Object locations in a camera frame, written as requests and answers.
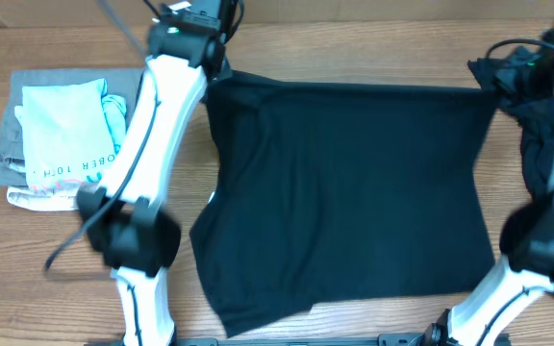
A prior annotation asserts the black t-shirt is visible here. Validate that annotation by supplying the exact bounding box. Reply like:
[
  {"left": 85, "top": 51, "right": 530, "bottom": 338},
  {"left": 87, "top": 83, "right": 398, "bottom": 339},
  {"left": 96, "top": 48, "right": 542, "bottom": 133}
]
[{"left": 190, "top": 72, "right": 497, "bottom": 336}]

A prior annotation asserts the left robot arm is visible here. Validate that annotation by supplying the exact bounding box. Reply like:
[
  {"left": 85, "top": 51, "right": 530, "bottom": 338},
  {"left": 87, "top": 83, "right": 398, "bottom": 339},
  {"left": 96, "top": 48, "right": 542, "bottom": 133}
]
[{"left": 77, "top": 0, "right": 244, "bottom": 345}]

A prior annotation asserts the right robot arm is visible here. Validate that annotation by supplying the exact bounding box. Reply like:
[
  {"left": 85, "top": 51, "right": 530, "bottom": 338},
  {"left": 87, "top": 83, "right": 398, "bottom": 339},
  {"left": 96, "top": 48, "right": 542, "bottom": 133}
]
[{"left": 409, "top": 27, "right": 554, "bottom": 345}]

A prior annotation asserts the black clothes pile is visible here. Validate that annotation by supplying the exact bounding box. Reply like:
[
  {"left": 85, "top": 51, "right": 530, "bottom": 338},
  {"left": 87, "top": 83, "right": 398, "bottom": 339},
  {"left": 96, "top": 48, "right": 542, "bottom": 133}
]
[{"left": 466, "top": 45, "right": 554, "bottom": 307}]

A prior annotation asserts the light blue folded shirt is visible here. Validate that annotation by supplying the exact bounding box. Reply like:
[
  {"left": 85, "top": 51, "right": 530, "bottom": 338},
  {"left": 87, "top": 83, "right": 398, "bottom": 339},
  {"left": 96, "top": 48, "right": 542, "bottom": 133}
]
[{"left": 14, "top": 78, "right": 127, "bottom": 190}]

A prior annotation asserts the beige folded garment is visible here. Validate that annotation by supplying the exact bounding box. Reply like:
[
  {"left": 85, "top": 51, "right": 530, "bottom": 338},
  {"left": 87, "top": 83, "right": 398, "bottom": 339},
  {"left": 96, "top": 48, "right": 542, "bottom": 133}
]
[{"left": 6, "top": 179, "right": 85, "bottom": 211}]

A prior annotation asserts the grey folded garment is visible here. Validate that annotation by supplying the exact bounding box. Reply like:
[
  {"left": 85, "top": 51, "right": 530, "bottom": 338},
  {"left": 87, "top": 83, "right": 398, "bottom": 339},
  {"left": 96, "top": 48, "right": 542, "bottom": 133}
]
[{"left": 0, "top": 68, "right": 143, "bottom": 186}]

